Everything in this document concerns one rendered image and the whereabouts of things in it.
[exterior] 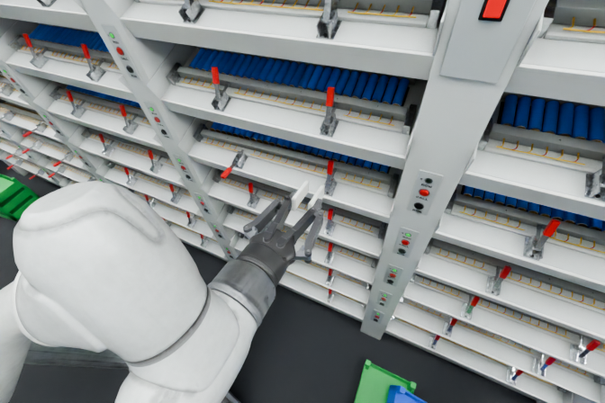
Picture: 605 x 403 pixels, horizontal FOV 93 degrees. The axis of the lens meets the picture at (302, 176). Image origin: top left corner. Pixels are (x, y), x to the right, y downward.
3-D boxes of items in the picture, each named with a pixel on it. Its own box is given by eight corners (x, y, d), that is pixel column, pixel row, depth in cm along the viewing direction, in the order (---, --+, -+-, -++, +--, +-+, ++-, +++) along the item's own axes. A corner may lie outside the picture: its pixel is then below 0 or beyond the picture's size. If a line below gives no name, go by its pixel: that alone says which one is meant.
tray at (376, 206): (389, 223, 70) (392, 211, 61) (194, 161, 90) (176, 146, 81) (410, 154, 76) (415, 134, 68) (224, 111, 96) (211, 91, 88)
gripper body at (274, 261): (233, 280, 47) (263, 240, 54) (278, 301, 44) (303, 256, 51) (226, 251, 43) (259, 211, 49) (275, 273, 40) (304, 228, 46)
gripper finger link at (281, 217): (271, 255, 49) (264, 253, 49) (291, 210, 58) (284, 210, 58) (270, 239, 47) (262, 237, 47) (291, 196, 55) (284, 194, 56)
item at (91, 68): (144, 104, 79) (103, 66, 67) (19, 72, 99) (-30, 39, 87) (182, 50, 86) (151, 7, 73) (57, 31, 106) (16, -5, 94)
